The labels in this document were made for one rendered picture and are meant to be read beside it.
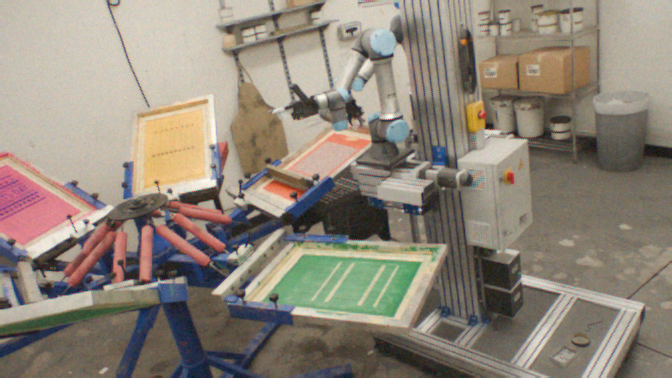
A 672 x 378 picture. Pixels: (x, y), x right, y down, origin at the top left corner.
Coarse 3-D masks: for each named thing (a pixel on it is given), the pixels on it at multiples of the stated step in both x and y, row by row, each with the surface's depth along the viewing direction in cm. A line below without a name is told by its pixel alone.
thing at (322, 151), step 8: (336, 136) 342; (344, 136) 337; (320, 144) 342; (328, 144) 338; (336, 144) 333; (312, 152) 338; (320, 152) 333; (328, 152) 329; (304, 160) 333; (312, 160) 329; (320, 160) 324; (296, 168) 329; (304, 168) 324; (312, 168) 320; (272, 184) 325; (280, 184) 321; (272, 192) 317; (280, 192) 312
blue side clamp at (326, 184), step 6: (324, 180) 291; (330, 180) 292; (318, 186) 288; (324, 186) 290; (330, 186) 292; (306, 192) 289; (312, 192) 286; (318, 192) 289; (324, 192) 291; (300, 198) 287; (306, 198) 285; (312, 198) 287; (318, 198) 289; (294, 204) 283; (300, 204) 284; (306, 204) 286; (312, 204) 288; (294, 210) 282; (300, 210) 284; (294, 216) 283
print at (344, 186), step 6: (342, 180) 342; (348, 180) 340; (336, 186) 335; (342, 186) 333; (348, 186) 331; (354, 186) 329; (330, 192) 328; (336, 192) 326; (342, 192) 324; (348, 192) 322; (324, 198) 321; (330, 198) 319; (336, 198) 317
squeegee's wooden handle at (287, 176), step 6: (270, 168) 320; (276, 168) 316; (270, 174) 327; (276, 174) 318; (282, 174) 309; (288, 174) 303; (294, 174) 299; (288, 180) 308; (294, 180) 300; (300, 180) 292; (306, 186) 295
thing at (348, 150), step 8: (344, 144) 328; (352, 144) 324; (360, 144) 319; (336, 152) 324; (344, 152) 320; (352, 152) 315; (328, 160) 320; (336, 160) 315; (344, 160) 311; (320, 168) 316; (328, 168) 312; (336, 168) 308; (320, 176) 308; (328, 176) 304; (288, 192) 308; (304, 192) 300
